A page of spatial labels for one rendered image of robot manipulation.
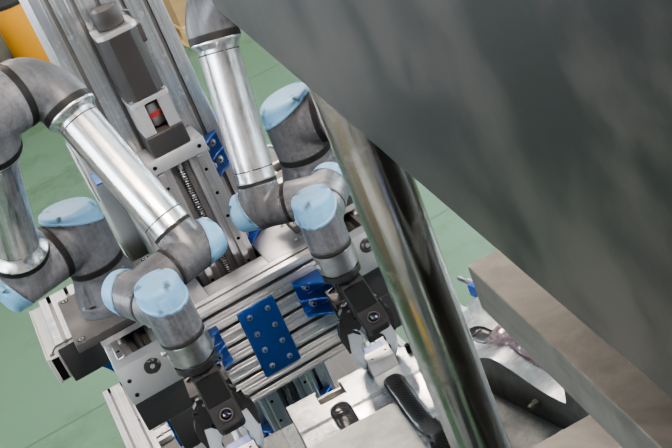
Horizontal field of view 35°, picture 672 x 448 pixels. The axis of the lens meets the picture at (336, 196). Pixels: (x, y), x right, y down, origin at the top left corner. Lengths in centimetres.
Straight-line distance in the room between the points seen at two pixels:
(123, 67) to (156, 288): 66
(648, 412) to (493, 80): 43
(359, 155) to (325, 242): 90
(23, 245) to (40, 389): 227
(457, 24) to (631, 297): 11
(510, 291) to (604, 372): 14
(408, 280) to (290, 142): 126
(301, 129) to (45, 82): 60
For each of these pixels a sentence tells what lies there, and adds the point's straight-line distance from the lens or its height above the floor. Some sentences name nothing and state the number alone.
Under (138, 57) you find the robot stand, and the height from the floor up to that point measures 146.
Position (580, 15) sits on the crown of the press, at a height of 194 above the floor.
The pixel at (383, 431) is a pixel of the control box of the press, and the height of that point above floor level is 147.
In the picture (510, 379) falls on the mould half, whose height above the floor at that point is 87.
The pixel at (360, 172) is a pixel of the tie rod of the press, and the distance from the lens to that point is 93.
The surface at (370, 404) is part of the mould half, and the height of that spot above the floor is 89.
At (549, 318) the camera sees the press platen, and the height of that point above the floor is 154.
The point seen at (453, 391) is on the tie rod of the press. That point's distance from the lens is 106.
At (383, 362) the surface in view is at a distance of 195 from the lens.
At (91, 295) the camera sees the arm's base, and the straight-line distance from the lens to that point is 220.
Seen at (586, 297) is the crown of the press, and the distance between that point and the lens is 38.
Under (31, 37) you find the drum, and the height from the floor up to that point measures 32.
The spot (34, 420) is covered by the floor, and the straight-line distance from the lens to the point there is 412.
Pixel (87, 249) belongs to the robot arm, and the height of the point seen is 119.
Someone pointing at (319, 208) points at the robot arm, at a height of 124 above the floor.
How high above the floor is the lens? 205
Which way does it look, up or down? 27 degrees down
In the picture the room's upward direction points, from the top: 22 degrees counter-clockwise
